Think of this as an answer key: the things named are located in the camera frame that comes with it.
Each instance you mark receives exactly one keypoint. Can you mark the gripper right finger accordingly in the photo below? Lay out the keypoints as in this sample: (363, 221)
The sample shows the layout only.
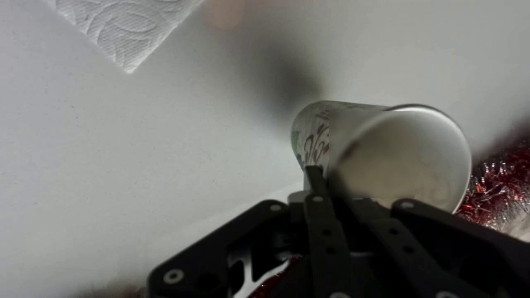
(434, 248)

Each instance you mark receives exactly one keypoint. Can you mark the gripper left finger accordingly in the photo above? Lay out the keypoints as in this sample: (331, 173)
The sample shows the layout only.
(319, 231)

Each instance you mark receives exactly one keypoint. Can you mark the white printed paper cup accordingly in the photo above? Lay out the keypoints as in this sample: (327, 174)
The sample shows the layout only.
(397, 153)

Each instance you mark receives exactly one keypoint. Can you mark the red tinsel garland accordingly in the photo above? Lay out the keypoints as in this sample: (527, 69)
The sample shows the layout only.
(497, 186)

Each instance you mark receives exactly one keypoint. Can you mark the white embossed paper towel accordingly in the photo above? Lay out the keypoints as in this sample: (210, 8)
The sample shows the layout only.
(120, 25)

